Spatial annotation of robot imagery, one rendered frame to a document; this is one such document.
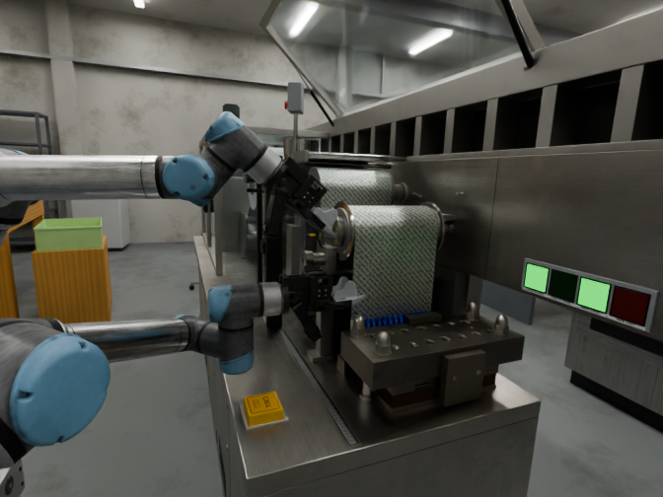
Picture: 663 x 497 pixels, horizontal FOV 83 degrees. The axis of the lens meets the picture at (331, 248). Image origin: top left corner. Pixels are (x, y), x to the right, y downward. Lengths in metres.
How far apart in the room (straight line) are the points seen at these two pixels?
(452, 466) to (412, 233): 0.52
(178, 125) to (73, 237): 4.63
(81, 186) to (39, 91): 7.71
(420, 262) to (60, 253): 3.29
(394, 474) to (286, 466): 0.23
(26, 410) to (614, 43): 0.99
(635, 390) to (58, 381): 2.87
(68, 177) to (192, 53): 7.63
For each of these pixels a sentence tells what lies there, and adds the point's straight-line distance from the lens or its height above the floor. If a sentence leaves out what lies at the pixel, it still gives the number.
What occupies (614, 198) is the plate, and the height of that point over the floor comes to 1.36.
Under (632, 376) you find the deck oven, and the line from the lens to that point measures 2.97.
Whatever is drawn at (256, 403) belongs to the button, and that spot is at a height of 0.92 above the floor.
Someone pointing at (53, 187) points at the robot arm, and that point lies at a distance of 0.76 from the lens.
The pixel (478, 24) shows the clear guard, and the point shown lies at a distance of 1.06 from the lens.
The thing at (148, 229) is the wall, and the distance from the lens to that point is 8.13.
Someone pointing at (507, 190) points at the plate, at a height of 1.36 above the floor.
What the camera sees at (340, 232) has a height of 1.25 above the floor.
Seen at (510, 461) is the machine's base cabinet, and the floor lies 0.76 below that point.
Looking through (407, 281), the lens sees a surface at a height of 1.12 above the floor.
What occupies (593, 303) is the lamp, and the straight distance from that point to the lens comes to 0.84.
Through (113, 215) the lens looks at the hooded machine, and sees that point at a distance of 7.33.
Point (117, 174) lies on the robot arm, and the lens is 0.72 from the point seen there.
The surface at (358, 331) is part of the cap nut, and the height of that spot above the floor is 1.04.
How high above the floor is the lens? 1.38
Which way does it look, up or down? 11 degrees down
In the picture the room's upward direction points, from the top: 2 degrees clockwise
